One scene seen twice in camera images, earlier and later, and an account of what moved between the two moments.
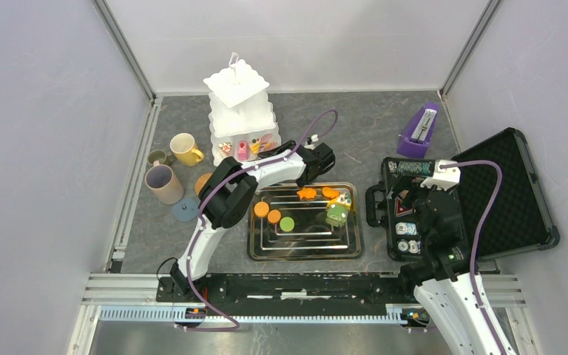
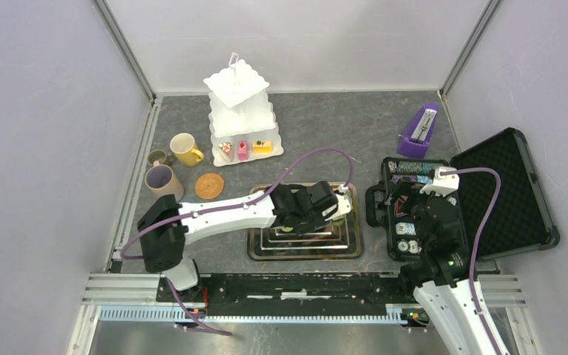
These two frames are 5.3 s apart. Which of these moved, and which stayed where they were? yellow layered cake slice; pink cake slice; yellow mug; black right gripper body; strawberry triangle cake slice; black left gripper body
Moved: black left gripper body; yellow layered cake slice
Stayed: yellow mug; pink cake slice; strawberry triangle cake slice; black right gripper body
